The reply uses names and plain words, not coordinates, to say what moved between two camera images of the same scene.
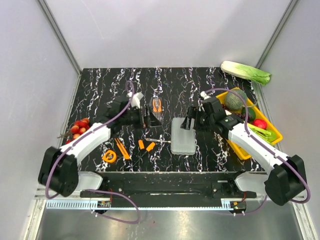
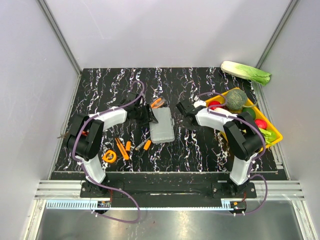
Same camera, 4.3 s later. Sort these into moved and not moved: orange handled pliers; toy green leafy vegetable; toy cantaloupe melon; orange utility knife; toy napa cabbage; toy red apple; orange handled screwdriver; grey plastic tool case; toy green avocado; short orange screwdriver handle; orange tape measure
Moved: grey plastic tool case; orange handled screwdriver; short orange screwdriver handle; orange handled pliers
Not moved: orange utility knife; toy red apple; toy cantaloupe melon; toy green avocado; orange tape measure; toy green leafy vegetable; toy napa cabbage
